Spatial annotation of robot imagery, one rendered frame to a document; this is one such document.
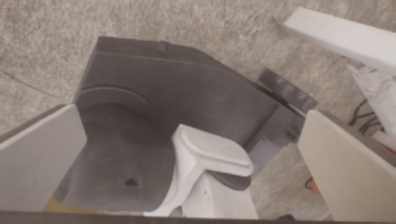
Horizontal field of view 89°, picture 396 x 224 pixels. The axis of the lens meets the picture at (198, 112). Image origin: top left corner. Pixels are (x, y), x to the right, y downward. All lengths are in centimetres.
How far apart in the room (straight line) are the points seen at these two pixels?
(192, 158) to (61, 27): 42
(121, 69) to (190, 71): 14
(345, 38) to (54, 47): 71
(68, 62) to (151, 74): 25
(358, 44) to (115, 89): 56
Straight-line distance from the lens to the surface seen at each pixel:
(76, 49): 60
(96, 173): 33
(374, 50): 62
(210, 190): 41
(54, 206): 88
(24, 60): 64
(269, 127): 65
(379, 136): 174
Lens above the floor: 56
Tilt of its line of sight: 50 degrees down
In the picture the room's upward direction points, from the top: 150 degrees clockwise
